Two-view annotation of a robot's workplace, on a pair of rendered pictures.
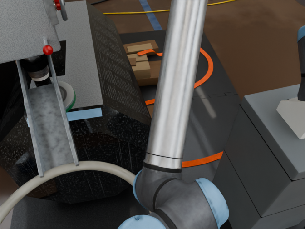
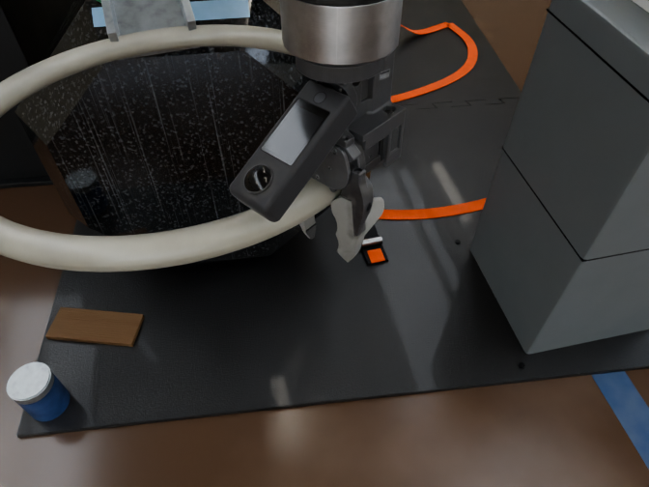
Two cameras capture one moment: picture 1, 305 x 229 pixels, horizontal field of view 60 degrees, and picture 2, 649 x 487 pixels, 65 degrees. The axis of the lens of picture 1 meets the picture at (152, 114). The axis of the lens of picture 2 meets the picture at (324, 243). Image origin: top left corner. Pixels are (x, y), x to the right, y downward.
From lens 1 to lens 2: 0.48 m
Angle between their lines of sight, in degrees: 2
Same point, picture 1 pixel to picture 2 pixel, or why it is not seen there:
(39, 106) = not seen: outside the picture
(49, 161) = (131, 28)
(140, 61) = not seen: hidden behind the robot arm
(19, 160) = (72, 114)
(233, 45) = (519, 22)
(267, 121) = (612, 15)
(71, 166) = (180, 30)
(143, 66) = not seen: hidden behind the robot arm
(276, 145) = (634, 51)
